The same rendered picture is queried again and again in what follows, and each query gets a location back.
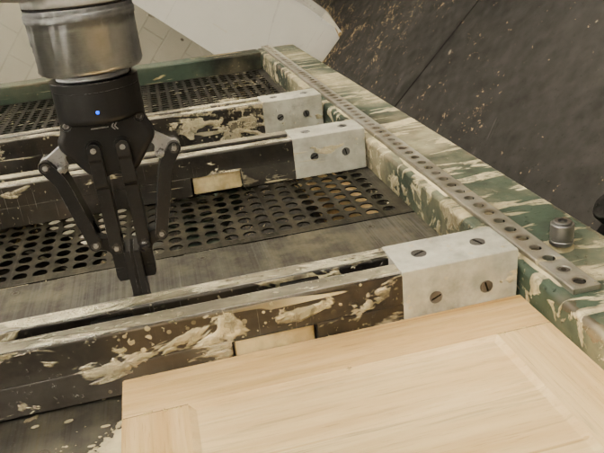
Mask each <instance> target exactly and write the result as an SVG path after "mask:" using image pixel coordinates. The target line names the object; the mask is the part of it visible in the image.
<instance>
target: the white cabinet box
mask: <svg viewBox="0 0 604 453"><path fill-rule="evenodd" d="M132 3H133V4H135V5H137V6H138V7H140V8H141V9H143V10H145V11H146V12H148V13H150V14H151V15H153V16H154V17H155V18H157V19H158V20H160V21H162V22H164V23H165V24H167V25H168V26H170V27H172V28H173V29H175V30H176V31H178V32H179V33H181V34H182V35H184V36H185V37H187V38H189V39H190V40H192V41H194V42H195V43H197V44H199V45H200V46H202V47H203V48H204V49H206V50H208V51H209V52H211V53H212V54H214V55H216V54H223V53H229V52H237V51H243V50H249V49H261V48H262V46H266V45H271V46H272V47H276V46H283V45H289V44H293V45H295V46H296V47H298V48H299V49H302V50H303V51H305V52H306V53H307V54H309V55H310V56H312V57H314V58H316V59H318V60H319V61H321V62H323V61H324V59H325V58H326V56H327V55H328V54H329V52H330V51H331V49H332V48H333V46H334V45H335V43H336V42H337V41H338V39H339V38H340V36H341V34H342V32H341V30H340V29H339V28H338V26H337V25H336V23H335V22H334V20H333V18H332V17H331V15H330V14H329V13H328V12H327V11H326V10H325V9H324V8H323V7H322V6H320V5H319V4H317V3H316V2H314V1H313V0H132Z"/></svg>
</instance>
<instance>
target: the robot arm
mask: <svg viewBox="0 0 604 453"><path fill-rule="evenodd" d="M0 3H19V6H20V9H21V11H22V22H23V24H24V25H25V29H26V32H27V35H28V39H29V43H30V46H31V48H32V53H33V55H34V58H35V62H36V65H37V68H38V74H39V75H40V76H42V77H46V78H53V79H51V80H50V81H49V88H50V91H51V94H52V98H53V102H54V105H55V109H56V113H57V116H58V123H59V126H60V134H59V137H58V147H57V148H56V149H54V150H53V151H52V152H51V153H50V154H49V155H44V156H43V157H42V158H41V160H40V164H39V166H38V170H39V172H40V173H41V174H42V175H43V176H44V177H46V178H47V179H48V180H49V181H50V182H51V183H53V184H54V185H55V186H56V188H57V190H58V192H59V194H60V196H61V198H62V200H63V201H64V202H65V204H66V206H67V208H68V210H69V212H70V214H71V215H72V217H73V219H74V221H75V222H76V224H77V226H78V228H79V230H80V231H81V233H82V235H83V237H84V239H85V241H86V242H87V244H88V245H89V247H90V249H91V250H92V251H94V252H98V251H100V250H104V251H108V252H110V253H111V255H112V258H113V261H114V265H115V268H116V272H117V276H118V278H119V280H120V281H124V280H130V284H131V288H132V292H133V296H134V297H135V296H141V295H145V294H150V293H151V290H150V287H149V282H148V278H147V276H150V275H155V273H156V263H155V255H154V250H153V243H154V242H156V241H157V240H159V239H161V240H163V239H165V238H166V237H167V236H168V227H169V214H170V200H171V188H172V175H173V164H174V162H175V160H176V158H177V156H178V155H179V153H180V150H181V146H180V142H179V138H177V137H176V136H175V135H171V136H169V137H168V136H166V135H164V134H162V133H160V132H157V131H155V130H154V126H153V124H152V122H151V121H150V120H149V119H148V117H147V116H146V112H145V107H144V103H143V98H142V93H141V89H140V84H139V80H138V71H137V70H136V69H135V68H134V67H133V66H135V65H137V64H138V63H139V62H140V61H141V59H142V51H141V47H140V41H139V36H138V28H137V23H136V18H135V14H134V11H135V7H134V4H133V3H132V0H0ZM151 143H153V144H154V146H155V155H156V156H157V157H159V160H158V172H157V186H156V201H155V223H154V224H153V225H151V226H148V223H147V215H146V211H145V207H144V202H143V198H142V194H141V190H140V185H139V180H138V172H137V168H138V167H139V165H140V163H141V161H142V160H143V158H144V156H145V154H146V152H147V150H148V148H149V146H150V144H151ZM66 156H68V157H69V158H70V159H71V160H72V161H73V162H75V163H76V164H77V165H78V166H80V167H81V168H82V169H83V170H84V171H86V172H87V173H88V174H90V175H91V176H92V177H93V183H94V187H95V189H96V191H97V196H98V200H99V203H100V207H101V212H102V218H103V222H104V226H105V230H106V234H104V233H103V232H102V230H101V229H100V228H99V226H98V224H97V222H96V220H95V218H94V217H93V214H92V212H91V210H90V209H89V207H88V206H87V204H86V202H85V200H84V197H83V196H82V194H81V192H80V190H79V189H78V187H77V186H76V183H75V181H74V179H73V177H72V176H71V174H70V172H69V171H68V167H69V163H68V161H67V159H66ZM114 173H119V174H122V179H123V182H124V185H125V189H126V193H127V197H128V201H129V208H130V213H131V216H132V220H133V225H134V228H135V233H136V237H137V238H133V239H127V240H124V241H123V234H122V231H121V226H120V220H119V215H118V211H117V207H116V203H115V199H114V195H113V190H112V187H111V179H110V175H112V174H114Z"/></svg>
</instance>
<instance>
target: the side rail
mask: <svg viewBox="0 0 604 453"><path fill-rule="evenodd" d="M260 55H261V52H260V51H258V50H257V49H249V50H243V51H237V52H229V53H223V54H216V55H209V56H203V57H195V58H183V59H176V60H170V61H163V62H156V63H149V64H143V65H136V66H133V67H134V68H135V69H136V70H137V71H138V80H139V84H140V86H141V85H148V84H160V83H166V82H172V81H179V80H185V79H192V78H199V77H205V76H217V75H223V74H230V73H236V72H243V71H249V70H256V69H262V65H261V57H260ZM51 79H53V78H46V77H43V78H37V79H30V80H23V81H16V82H10V83H3V84H0V105H6V104H14V103H20V102H32V101H38V100H45V99H51V98H52V94H51V91H50V88H49V81H50V80H51Z"/></svg>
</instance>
